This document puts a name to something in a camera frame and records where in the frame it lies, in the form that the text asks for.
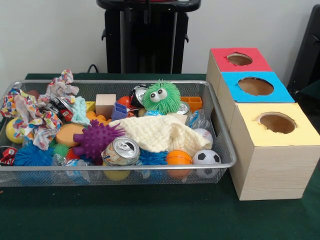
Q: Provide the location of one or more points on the clear mesh bin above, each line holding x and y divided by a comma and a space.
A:
227, 150

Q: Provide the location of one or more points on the wooden box with three holes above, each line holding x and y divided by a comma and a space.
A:
270, 170

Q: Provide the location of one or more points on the cream knitted cloth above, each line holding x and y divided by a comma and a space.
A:
160, 132

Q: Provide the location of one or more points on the green fuzzy toy with eyes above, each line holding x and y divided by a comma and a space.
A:
162, 104

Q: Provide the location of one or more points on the orange toy block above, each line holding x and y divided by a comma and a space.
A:
192, 103

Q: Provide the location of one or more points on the small orange basketball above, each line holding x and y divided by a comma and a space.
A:
178, 157

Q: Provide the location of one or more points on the crushed silver can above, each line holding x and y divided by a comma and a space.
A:
122, 150

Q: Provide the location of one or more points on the small soccer ball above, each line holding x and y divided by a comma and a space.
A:
206, 157

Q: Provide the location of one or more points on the purple spiky ball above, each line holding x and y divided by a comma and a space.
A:
97, 140

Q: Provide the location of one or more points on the colourful patterned cloth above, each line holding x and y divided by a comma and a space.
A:
35, 117

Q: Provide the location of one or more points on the blue spiky ball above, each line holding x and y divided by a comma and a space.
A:
34, 155

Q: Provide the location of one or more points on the yellow ball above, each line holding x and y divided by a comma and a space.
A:
10, 132

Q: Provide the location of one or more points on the black chair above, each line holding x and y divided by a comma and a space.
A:
310, 55

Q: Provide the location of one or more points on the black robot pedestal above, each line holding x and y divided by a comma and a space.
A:
145, 40

